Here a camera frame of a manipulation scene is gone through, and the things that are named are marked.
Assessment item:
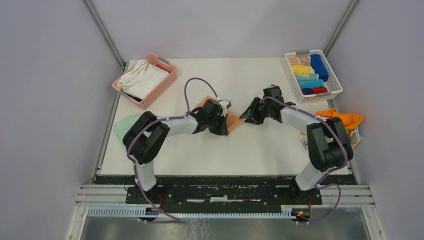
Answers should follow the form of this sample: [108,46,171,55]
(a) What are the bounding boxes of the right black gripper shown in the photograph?
[239,96,272,126]

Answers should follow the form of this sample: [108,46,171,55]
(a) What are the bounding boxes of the orange polka dot towel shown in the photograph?
[192,95,243,134]

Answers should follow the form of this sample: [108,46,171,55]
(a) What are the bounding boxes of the bright orange towel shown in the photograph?
[315,108,365,133]

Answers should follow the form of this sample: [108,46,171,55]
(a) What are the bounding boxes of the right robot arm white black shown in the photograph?
[240,85,354,204]

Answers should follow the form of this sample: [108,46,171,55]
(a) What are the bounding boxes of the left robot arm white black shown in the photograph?
[122,98,232,204]

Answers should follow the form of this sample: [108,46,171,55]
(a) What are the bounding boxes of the teal rolled towel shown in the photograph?
[294,73,319,82]

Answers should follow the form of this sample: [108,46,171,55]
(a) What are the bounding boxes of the red blue rolled towel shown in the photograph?
[301,86,328,95]

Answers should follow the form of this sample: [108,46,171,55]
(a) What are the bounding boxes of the light blue rolled towel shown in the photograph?
[298,79,324,89]

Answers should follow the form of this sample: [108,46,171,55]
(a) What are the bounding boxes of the yellow rolled towel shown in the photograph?
[291,65,315,75]

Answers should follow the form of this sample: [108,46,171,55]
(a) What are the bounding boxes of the white plastic basket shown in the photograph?
[283,49,343,103]

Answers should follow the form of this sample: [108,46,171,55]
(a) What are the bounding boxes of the beige printed rolled towel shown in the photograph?
[288,55,311,66]

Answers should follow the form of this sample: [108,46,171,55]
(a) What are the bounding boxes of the dark blue rolled towel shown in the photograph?
[310,54,329,82]

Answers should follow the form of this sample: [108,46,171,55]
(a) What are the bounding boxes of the red item in basket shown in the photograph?
[155,64,169,72]

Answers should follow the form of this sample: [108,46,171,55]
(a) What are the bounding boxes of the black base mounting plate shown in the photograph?
[94,174,323,215]

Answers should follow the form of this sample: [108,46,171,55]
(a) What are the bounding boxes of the pink plastic basket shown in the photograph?
[112,52,177,110]

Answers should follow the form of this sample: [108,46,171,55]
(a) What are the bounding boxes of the white cloth in basket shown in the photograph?
[116,59,169,99]

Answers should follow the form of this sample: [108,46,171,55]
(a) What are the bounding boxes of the mint green folded towel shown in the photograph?
[113,114,141,145]

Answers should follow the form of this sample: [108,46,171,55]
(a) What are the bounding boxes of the patterned white blue towel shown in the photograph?
[299,127,362,150]

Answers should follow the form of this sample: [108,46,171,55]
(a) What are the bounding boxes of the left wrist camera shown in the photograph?
[217,99,232,117]

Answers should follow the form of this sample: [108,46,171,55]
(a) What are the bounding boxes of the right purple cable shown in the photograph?
[259,96,349,225]

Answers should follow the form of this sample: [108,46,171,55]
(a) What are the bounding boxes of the white slotted cable duct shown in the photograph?
[87,206,295,220]

